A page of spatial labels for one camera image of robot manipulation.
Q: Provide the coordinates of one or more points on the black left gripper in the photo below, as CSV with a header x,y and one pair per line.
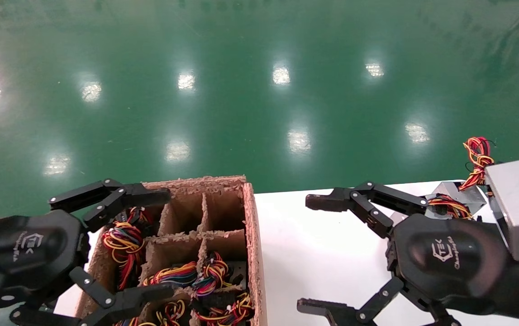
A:
x,y
24,253

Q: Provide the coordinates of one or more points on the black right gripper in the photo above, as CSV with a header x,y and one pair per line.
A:
x,y
449,258

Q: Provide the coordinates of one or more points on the brown cardboard divider box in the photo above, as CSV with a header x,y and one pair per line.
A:
x,y
252,235

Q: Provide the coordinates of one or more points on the silver power supply lying flat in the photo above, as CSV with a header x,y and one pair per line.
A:
x,y
449,206

